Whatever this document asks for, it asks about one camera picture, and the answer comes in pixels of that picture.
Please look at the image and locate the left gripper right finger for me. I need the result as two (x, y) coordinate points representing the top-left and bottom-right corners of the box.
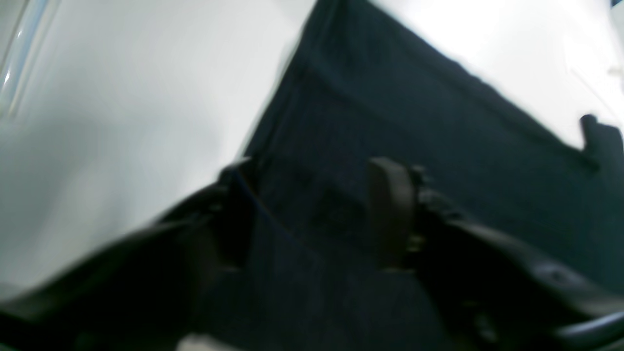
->
(368, 157), (624, 351)

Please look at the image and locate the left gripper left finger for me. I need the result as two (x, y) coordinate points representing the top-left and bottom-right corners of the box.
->
(1, 158), (257, 351)

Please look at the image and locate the black T-shirt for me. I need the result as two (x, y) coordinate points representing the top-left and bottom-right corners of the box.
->
(195, 0), (623, 351)

